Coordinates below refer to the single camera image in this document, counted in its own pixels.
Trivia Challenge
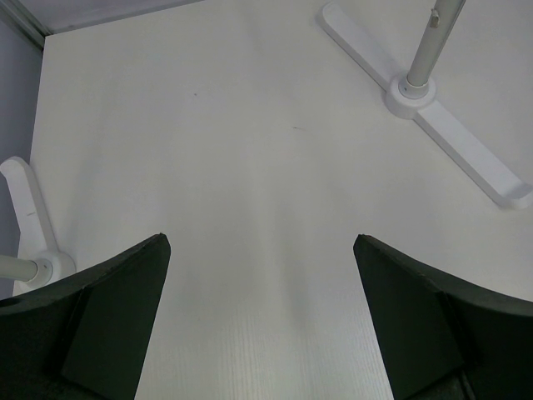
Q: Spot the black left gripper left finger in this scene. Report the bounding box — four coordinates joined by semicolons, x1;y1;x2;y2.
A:
1;233;171;399

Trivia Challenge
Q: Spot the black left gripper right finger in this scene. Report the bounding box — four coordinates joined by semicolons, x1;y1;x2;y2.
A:
353;235;532;399

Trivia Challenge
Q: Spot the silver clothes rack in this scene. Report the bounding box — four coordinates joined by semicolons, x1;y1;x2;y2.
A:
1;1;532;290

